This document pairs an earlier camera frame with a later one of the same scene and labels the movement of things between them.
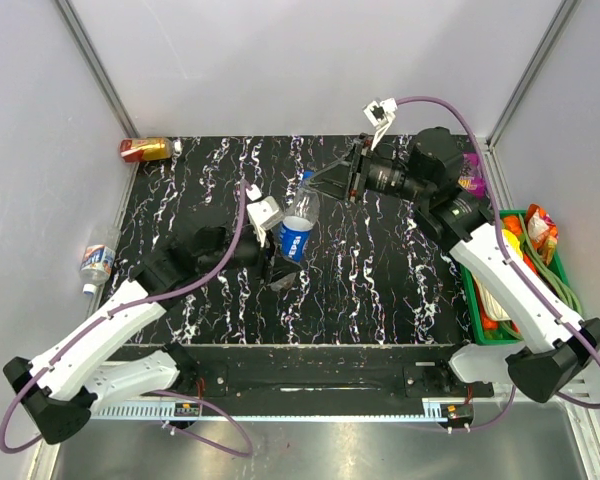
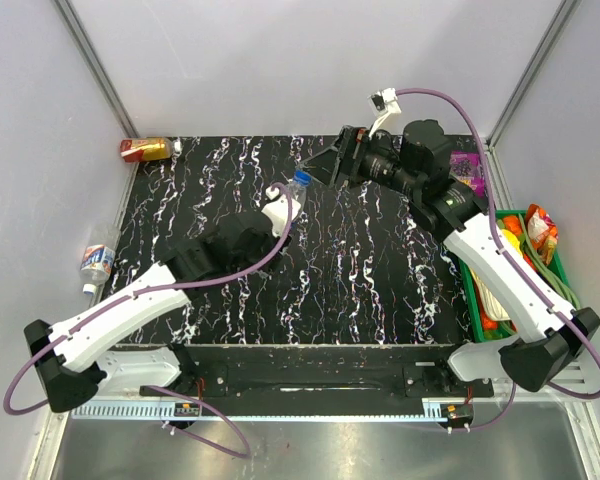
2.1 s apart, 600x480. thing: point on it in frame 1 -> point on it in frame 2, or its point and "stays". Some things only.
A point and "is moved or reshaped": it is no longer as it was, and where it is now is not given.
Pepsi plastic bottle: (302, 215) is moved or reshaped
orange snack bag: (542, 232) stays
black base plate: (315, 371) stays
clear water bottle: (98, 257) stays
